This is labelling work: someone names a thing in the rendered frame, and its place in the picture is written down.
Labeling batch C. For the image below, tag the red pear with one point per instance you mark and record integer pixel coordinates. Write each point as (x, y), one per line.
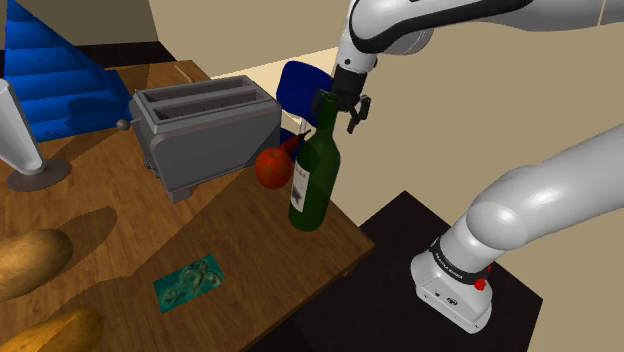
(291, 143)

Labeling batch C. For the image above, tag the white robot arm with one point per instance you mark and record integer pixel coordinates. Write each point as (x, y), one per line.
(536, 195)

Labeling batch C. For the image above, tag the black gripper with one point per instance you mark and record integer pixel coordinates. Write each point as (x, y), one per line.
(349, 86)

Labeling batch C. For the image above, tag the grey two-slot toaster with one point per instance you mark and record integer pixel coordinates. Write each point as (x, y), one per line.
(204, 131)

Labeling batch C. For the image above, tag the blue staircase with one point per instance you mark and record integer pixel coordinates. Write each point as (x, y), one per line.
(53, 83)

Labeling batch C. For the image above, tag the blue chair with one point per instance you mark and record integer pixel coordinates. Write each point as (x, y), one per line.
(300, 95)

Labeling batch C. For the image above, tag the teal patterned card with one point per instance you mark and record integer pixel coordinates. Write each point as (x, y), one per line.
(189, 282)

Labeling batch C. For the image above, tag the brown wooden table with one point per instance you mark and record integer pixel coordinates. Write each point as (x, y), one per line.
(234, 253)

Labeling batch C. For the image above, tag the dark green wine bottle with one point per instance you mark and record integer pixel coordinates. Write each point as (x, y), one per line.
(314, 175)

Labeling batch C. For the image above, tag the brown potato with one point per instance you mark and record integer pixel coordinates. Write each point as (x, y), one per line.
(27, 261)

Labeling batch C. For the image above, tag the black robot stand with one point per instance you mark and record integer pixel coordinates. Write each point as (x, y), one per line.
(390, 292)

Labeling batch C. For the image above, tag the red apple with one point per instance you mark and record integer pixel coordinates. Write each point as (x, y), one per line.
(273, 168)

